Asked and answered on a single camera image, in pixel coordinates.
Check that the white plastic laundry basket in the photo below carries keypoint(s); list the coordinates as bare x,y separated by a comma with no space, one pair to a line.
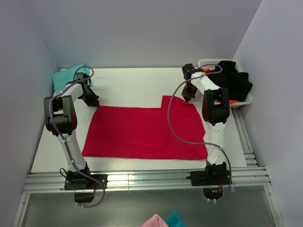
212,64

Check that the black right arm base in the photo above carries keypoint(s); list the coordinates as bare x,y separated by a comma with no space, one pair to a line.
212,182

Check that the aluminium table frame rail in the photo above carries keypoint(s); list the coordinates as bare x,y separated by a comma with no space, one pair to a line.
132,197

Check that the teal cloth at bottom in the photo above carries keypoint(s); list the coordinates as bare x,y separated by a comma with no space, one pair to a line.
173,220

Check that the black t-shirt in basket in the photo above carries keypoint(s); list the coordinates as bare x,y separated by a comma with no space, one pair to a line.
237,83

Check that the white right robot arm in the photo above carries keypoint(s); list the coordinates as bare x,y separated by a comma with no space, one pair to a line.
215,109

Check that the orange t-shirt in basket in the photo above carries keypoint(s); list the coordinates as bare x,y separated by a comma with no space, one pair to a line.
207,70

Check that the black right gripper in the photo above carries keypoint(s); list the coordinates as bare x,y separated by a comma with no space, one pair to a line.
188,92

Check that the folded teal t-shirt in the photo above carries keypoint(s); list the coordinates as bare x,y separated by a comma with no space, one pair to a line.
61,78

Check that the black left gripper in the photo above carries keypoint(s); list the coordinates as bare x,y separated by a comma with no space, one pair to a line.
91,98

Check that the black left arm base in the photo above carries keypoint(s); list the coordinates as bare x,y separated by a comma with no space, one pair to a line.
84,188

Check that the pink cloth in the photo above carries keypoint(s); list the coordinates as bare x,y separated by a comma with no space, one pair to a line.
155,221

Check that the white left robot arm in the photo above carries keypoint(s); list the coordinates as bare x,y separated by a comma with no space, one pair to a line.
61,121

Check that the red t-shirt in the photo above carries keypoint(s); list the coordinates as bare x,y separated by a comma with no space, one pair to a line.
172,131

